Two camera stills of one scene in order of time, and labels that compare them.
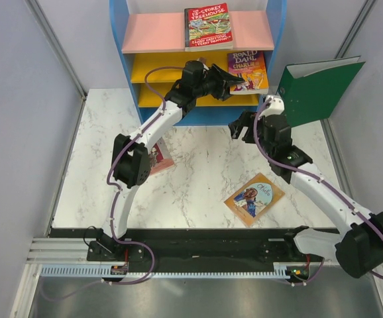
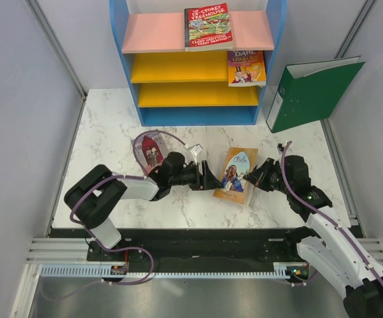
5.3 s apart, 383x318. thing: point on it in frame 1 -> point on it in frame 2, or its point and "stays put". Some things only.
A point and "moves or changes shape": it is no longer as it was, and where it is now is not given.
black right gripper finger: [235, 128] -> [258, 176]
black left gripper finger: [226, 76] -> [209, 180]
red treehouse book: [207, 28] stays put
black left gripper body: [211, 82] -> [189, 176]
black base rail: [146, 247] stays put
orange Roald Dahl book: [250, 67] moves or changes shape
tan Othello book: [254, 200] -> [235, 188]
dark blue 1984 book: [207, 48] stays put
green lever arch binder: [311, 91] stays put
